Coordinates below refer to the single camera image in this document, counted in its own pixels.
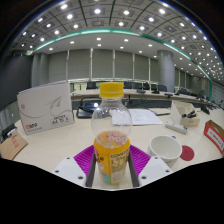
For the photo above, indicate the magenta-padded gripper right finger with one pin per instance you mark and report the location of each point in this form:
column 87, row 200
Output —
column 154, row 168

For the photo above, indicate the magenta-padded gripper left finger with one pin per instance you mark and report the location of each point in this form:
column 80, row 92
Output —
column 71, row 168

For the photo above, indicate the yellow-capped clear drink bottle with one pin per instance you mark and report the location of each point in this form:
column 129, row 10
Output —
column 111, row 156

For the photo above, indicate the flat round red coaster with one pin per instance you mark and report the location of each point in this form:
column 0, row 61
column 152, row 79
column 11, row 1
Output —
column 187, row 153

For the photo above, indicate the white printed paper sheet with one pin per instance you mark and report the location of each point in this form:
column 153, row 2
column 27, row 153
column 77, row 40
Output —
column 145, row 117

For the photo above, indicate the black pen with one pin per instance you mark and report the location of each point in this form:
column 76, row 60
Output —
column 162, row 114

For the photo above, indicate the brown cardboard box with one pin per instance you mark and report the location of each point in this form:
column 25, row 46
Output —
column 12, row 146

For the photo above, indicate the white compartment organizer box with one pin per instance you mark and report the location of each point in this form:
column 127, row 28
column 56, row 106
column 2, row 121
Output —
column 181, row 111

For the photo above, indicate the black stapler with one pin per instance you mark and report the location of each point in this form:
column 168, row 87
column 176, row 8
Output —
column 189, row 114

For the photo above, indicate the white copy paper box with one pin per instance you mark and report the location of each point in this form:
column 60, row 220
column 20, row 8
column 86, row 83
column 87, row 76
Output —
column 45, row 108

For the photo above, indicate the red-labelled cardboard box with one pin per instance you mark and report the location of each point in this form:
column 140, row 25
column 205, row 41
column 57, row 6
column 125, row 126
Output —
column 215, row 135

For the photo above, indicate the long curved conference desk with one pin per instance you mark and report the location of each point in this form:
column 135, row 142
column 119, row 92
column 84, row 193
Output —
column 150, row 96

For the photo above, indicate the black office chairs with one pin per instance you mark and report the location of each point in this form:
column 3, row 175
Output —
column 143, row 85

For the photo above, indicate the ceiling lights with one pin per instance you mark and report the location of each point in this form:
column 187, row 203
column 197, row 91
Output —
column 97, row 11

